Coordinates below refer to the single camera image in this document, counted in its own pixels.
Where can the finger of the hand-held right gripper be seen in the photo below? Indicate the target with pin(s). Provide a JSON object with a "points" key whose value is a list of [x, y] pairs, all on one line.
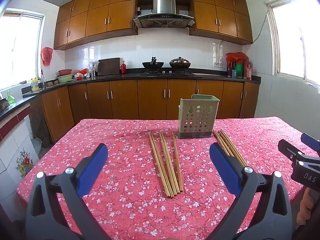
{"points": [[290, 150], [311, 142]]}

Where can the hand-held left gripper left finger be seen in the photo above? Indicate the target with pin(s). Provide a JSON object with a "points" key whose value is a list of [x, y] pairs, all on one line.
{"points": [[92, 167]]}

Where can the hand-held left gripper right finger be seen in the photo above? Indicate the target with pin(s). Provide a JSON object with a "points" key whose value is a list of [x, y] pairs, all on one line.
{"points": [[222, 162]]}

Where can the green perforated utensil holder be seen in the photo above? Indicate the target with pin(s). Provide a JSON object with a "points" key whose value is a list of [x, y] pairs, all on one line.
{"points": [[198, 117]]}

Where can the person's right hand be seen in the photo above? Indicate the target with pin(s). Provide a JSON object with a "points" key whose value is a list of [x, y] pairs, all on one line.
{"points": [[306, 205]]}

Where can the pink floral tablecloth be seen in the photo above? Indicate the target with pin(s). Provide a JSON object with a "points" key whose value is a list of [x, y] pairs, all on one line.
{"points": [[125, 205]]}

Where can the white bucket on floor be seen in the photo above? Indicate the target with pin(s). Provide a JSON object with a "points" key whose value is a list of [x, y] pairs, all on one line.
{"points": [[37, 147]]}

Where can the wooden base cabinets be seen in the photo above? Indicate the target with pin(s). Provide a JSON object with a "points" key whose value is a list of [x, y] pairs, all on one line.
{"points": [[125, 100]]}

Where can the tall red bottle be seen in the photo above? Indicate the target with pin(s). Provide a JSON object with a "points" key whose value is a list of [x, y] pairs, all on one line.
{"points": [[248, 71]]}

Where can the teal box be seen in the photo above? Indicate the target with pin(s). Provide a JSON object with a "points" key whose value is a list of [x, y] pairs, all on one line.
{"points": [[234, 74]]}

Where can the green bottle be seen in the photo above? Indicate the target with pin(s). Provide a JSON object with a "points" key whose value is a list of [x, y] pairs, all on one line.
{"points": [[240, 71]]}

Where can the green basin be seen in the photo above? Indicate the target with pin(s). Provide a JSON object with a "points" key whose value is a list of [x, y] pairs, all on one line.
{"points": [[64, 78]]}

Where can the red and white plastic bag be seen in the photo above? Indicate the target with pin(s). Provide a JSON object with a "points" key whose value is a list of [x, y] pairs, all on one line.
{"points": [[82, 74]]}

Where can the red thermos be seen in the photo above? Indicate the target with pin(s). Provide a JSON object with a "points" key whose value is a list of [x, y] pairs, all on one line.
{"points": [[229, 67]]}

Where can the red basin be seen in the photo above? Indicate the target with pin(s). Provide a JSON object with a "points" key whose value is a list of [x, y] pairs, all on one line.
{"points": [[65, 72]]}

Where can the black stone countertop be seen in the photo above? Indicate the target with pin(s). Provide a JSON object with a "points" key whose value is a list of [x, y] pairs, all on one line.
{"points": [[130, 75]]}

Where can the yellow detergent bottle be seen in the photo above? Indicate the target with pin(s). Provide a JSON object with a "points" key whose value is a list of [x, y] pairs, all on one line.
{"points": [[35, 85]]}

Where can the metal faucet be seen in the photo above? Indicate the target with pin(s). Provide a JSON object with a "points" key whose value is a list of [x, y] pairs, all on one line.
{"points": [[43, 78]]}

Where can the dark wooden cutting board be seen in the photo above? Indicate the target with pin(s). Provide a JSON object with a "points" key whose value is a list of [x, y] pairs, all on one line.
{"points": [[108, 67]]}

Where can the small red bottle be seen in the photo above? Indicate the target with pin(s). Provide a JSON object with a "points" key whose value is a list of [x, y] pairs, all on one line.
{"points": [[123, 68]]}

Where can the gas stove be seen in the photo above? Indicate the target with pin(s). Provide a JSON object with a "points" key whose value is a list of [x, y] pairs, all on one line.
{"points": [[167, 73]]}

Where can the green funnel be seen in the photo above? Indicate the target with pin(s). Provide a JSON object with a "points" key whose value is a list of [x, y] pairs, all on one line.
{"points": [[10, 98]]}

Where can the black pot with lid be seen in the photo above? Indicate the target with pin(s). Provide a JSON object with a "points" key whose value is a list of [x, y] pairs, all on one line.
{"points": [[180, 63]]}

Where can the red plastic bag cover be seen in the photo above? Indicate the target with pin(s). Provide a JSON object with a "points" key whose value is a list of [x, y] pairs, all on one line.
{"points": [[237, 55]]}

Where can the black wok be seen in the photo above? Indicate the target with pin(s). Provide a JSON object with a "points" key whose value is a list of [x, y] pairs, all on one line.
{"points": [[153, 64]]}

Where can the hanging red plastic bag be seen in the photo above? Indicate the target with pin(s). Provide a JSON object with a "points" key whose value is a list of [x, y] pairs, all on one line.
{"points": [[47, 56]]}

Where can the steel range hood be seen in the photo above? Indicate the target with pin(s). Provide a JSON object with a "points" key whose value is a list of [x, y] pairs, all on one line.
{"points": [[163, 10]]}

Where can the window with white frame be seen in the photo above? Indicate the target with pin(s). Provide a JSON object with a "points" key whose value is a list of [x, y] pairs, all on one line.
{"points": [[295, 37], [20, 50]]}

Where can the wooden wall cabinets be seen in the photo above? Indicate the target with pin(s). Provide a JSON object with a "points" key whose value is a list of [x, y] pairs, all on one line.
{"points": [[100, 17]]}

